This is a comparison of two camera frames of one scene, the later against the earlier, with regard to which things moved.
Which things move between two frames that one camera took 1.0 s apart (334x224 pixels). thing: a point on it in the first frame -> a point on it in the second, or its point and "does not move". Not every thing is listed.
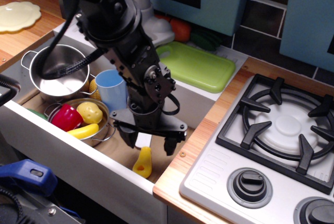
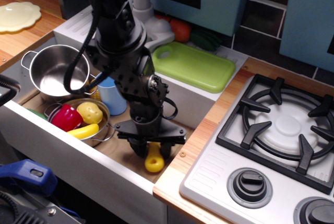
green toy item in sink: (41, 115) does not move
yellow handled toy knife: (142, 165) -> (154, 162)
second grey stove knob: (314, 210) does not move
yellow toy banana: (85, 131) does not move
